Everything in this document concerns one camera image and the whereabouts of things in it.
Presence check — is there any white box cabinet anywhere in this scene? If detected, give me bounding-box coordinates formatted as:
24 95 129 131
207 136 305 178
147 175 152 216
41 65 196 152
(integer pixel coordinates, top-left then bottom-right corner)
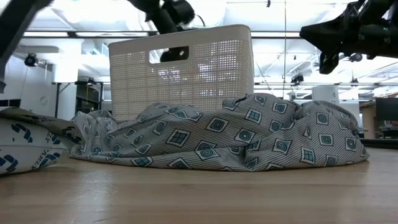
311 85 340 105

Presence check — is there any black frame table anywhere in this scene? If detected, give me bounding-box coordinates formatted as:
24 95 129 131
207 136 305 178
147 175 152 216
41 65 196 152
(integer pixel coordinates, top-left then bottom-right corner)
53 80 105 119

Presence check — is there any black computer monitor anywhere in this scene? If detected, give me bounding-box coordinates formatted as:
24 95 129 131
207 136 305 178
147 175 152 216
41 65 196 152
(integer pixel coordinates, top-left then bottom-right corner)
374 96 398 122

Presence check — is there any white package blue print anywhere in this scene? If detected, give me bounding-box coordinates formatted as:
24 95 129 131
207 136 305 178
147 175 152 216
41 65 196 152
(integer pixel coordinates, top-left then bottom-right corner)
0 107 82 175

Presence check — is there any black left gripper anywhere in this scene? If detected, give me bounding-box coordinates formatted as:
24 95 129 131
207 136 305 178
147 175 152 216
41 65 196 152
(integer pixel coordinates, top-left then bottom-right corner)
127 0 200 63

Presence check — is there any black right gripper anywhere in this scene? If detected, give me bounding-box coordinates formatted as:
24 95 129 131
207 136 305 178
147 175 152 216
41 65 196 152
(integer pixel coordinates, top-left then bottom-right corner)
299 0 398 75

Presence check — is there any grey patterned hospital gown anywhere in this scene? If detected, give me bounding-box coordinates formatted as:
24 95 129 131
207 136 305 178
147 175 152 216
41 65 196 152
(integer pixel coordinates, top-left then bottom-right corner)
70 92 370 172

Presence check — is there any ceiling mounted black camera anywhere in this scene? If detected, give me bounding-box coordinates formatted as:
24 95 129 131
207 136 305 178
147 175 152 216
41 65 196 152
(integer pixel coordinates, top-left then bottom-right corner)
24 53 39 68

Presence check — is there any white perforated plastic basket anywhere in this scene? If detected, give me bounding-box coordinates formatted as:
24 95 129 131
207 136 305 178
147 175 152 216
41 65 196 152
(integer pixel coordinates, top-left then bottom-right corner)
108 24 255 122

